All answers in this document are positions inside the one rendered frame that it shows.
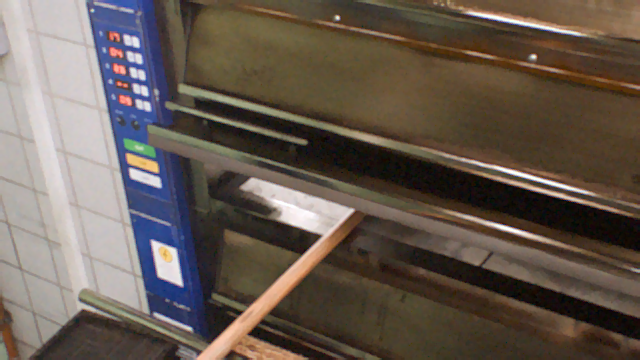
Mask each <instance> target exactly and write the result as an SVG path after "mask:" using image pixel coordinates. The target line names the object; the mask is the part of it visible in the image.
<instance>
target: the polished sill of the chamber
mask: <svg viewBox="0 0 640 360"><path fill-rule="evenodd" d="M209 200H210V206H211V212H212V213H214V214H217V215H221V216H224V217H227V218H230V219H233V220H236V221H239V223H241V224H244V225H247V226H250V227H254V228H257V229H260V230H263V231H266V232H269V233H272V234H275V235H278V236H280V237H283V238H287V239H290V240H293V241H296V242H299V243H302V244H305V245H308V246H311V247H312V246H313V245H314V244H315V243H317V242H318V241H319V240H321V239H322V238H323V237H324V236H325V235H326V234H327V233H328V232H329V231H330V230H331V229H332V228H333V227H334V226H335V225H336V224H337V223H338V220H335V219H332V218H329V217H326V216H323V215H320V214H317V213H312V212H309V211H306V210H303V209H300V208H297V207H294V206H291V205H288V204H283V203H280V202H277V201H274V200H271V199H268V198H265V197H262V196H259V195H255V194H251V193H248V192H245V191H242V190H239V188H236V187H233V186H230V185H225V186H224V187H223V188H222V190H219V191H218V192H217V193H215V194H214V195H213V196H211V197H210V198H209ZM329 253H332V254H335V256H338V257H341V258H344V259H347V260H351V261H354V262H356V263H359V264H362V265H365V266H368V267H371V268H374V269H377V270H381V271H384V272H387V273H390V274H393V275H395V276H398V277H401V278H404V279H407V280H410V281H414V282H417V283H420V284H423V285H426V286H429V287H432V288H434V290H437V291H440V292H443V293H447V294H450V295H453V296H456V297H459V298H462V299H465V300H468V301H471V302H473V303H476V304H480V305H483V306H486V307H489V308H492V309H495V310H498V311H501V312H504V313H507V314H509V315H513V316H516V317H519V318H522V319H525V320H528V321H531V322H534V323H537V324H540V326H543V327H547V328H549V329H552V330H555V331H558V332H561V333H564V334H567V335H570V336H573V337H576V338H580V339H583V340H586V341H588V342H591V343H594V344H597V345H600V346H603V347H606V348H609V349H613V350H616V351H619V352H622V353H625V354H627V355H630V356H633V357H636V358H639V359H640V317H637V316H634V315H630V314H627V313H624V312H621V311H618V310H615V309H612V308H608V307H605V306H601V305H598V304H595V303H592V302H589V301H586V300H583V299H580V298H576V297H572V296H569V295H566V294H563V293H560V292H557V290H554V289H551V288H548V287H544V286H540V285H537V284H534V283H531V282H528V281H525V280H522V279H519V278H515V277H512V276H508V275H505V274H502V273H499V272H496V271H493V270H490V269H486V268H483V267H480V266H476V265H473V264H470V263H467V262H464V261H461V260H457V259H454V258H451V257H448V255H444V254H441V253H438V252H435V251H432V250H428V249H425V248H422V247H419V246H416V245H413V244H409V243H406V242H403V241H399V240H396V239H393V238H390V237H387V236H384V235H381V234H377V233H374V232H370V231H367V230H364V229H361V228H358V227H355V228H354V229H353V230H352V231H351V232H350V233H349V234H347V235H346V236H345V237H344V238H343V239H342V240H341V241H340V242H339V243H338V244H337V245H336V246H335V247H334V248H333V249H332V250H331V251H330V252H329Z"/></svg>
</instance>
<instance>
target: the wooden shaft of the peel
mask: <svg viewBox="0 0 640 360"><path fill-rule="evenodd" d="M367 214H368V213H365V212H362V211H358V210H355V209H352V210H351V211H350V212H347V213H346V214H345V215H344V216H343V217H342V218H341V219H340V220H339V221H338V223H337V224H336V225H335V226H334V227H333V228H332V229H331V230H330V231H329V232H328V233H327V234H326V235H325V236H324V237H323V238H322V239H321V240H319V241H318V242H317V243H315V244H314V245H313V246H312V247H311V248H310V249H309V250H308V251H307V252H306V253H305V254H304V256H303V257H302V258H301V259H300V260H299V261H298V262H297V263H296V264H295V265H294V266H293V267H292V268H291V269H289V270H288V271H287V272H286V273H285V274H283V275H282V276H281V277H280V278H279V279H278V280H277V281H276V282H275V283H274V284H273V285H272V286H271V287H270V288H269V290H268V291H267V292H266V293H265V294H264V295H263V296H262V297H260V298H259V299H258V300H257V301H256V302H255V303H254V304H253V305H252V306H250V307H249V308H248V309H247V310H246V311H245V312H244V313H243V314H242V315H241V316H240V317H239V318H238V319H237V320H236V321H235V322H234V324H233V325H231V326H230V327H229V328H228V329H227V330H226V331H225V332H224V333H223V334H222V335H221V336H220V337H219V338H217V339H216V340H215V341H214V342H213V343H212V344H211V345H210V346H209V347H208V348H207V349H206V350H205V351H204V352H203V353H201V354H200V355H199V356H198V357H197V359H196V360H222V359H223V357H224V356H225V355H226V354H227V353H228V352H229V351H230V350H231V349H232V348H233V347H234V346H235V345H236V344H237V343H238V342H239V341H240V340H241V339H242V338H243V337H244V336H245V335H246V334H247V333H248V332H249V331H250V330H252V329H253V328H254V327H255V326H256V325H257V324H258V322H259V321H260V320H261V319H262V318H263V317H264V316H265V315H266V314H267V313H268V312H269V311H270V310H271V309H272V308H273V307H274V306H275V305H276V304H277V303H278V302H279V301H280V300H281V299H282V298H283V297H285V296H286V295H287V294H288V293H289V292H290V291H291V290H292V288H293V287H294V286H296V285H297V284H298V283H299V282H300V281H301V280H302V279H303V278H304V277H305V276H306V275H307V274H308V273H309V272H310V271H311V270H312V269H313V268H314V267H315V266H317V265H318V264H319V263H320V262H321V261H322V260H323V259H324V258H325V257H326V256H327V254H328V253H329V252H330V251H331V250H332V249H333V248H334V247H335V246H336V245H337V244H338V243H339V242H340V241H341V240H342V239H343V238H344V237H345V236H346V235H347V234H349V233H350V232H351V231H352V230H353V229H354V228H355V227H356V226H357V225H358V224H359V223H360V221H361V220H362V219H363V218H364V217H365V216H366V215H367Z"/></svg>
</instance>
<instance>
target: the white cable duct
mask: <svg viewBox="0 0 640 360"><path fill-rule="evenodd" d="M0 5H1V9H2V12H3V16H4V20H5V25H6V29H7V33H8V37H9V41H10V45H11V49H12V53H13V58H14V62H15V66H16V70H17V74H18V78H19V81H21V85H22V89H23V94H24V98H25V102H26V106H27V110H28V114H29V118H30V122H31V127H32V131H33V135H34V139H35V143H36V147H37V151H38V154H39V159H40V163H41V167H42V171H43V175H44V179H45V183H46V187H47V192H48V196H49V200H50V204H51V208H52V212H54V216H55V220H56V223H57V228H58V232H59V236H60V240H61V244H62V248H63V252H64V256H65V261H66V265H67V269H68V273H69V277H70V281H71V285H72V289H73V294H74V297H75V301H76V305H77V309H78V311H79V310H81V309H82V308H83V309H87V310H90V311H93V312H95V309H94V308H92V307H90V306H88V305H84V304H82V303H80V302H79V301H78V294H79V291H80V290H81V289H82V288H84V287H87V288H90V287H89V283H88V279H87V275H85V271H84V267H83V263H82V257H81V253H80V249H79V245H78V241H77V237H76V233H75V229H74V223H73V219H72V215H71V211H70V207H69V203H68V199H67V195H66V189H65V185H64V181H63V177H62V173H61V169H60V165H59V161H58V155H57V151H56V147H55V143H53V139H52V135H51V131H50V127H49V121H48V117H47V113H46V109H45V105H44V101H43V97H42V93H41V87H40V83H39V79H38V75H37V71H36V67H35V63H34V59H33V53H32V49H31V45H30V41H29V37H28V33H27V29H26V25H25V19H24V15H23V11H22V7H21V3H19V0H0Z"/></svg>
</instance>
